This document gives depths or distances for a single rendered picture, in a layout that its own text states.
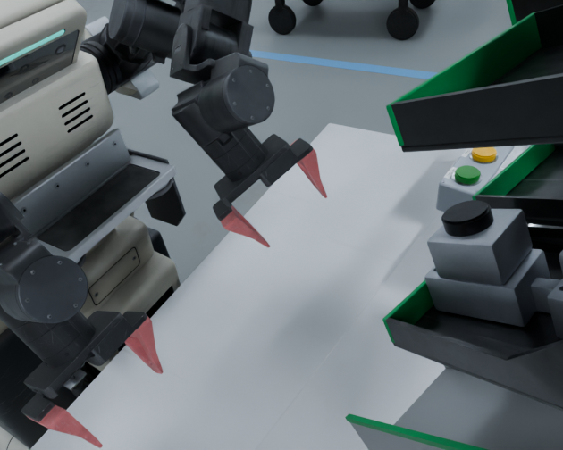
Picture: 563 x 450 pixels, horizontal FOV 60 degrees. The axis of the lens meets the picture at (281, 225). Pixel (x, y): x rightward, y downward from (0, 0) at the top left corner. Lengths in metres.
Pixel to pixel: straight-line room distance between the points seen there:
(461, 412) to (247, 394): 0.33
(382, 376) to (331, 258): 0.24
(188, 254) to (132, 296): 1.25
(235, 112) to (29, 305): 0.25
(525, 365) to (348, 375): 0.46
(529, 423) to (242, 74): 0.39
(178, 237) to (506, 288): 2.07
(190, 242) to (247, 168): 1.71
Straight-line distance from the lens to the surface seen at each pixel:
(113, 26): 0.82
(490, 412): 0.49
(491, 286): 0.33
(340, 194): 1.00
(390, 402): 0.71
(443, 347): 0.32
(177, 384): 0.76
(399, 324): 0.33
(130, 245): 0.97
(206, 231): 2.30
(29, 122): 0.78
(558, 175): 0.49
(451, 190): 0.86
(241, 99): 0.49
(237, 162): 0.57
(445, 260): 0.33
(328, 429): 0.69
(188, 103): 0.55
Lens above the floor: 1.48
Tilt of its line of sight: 41 degrees down
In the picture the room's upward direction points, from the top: 10 degrees counter-clockwise
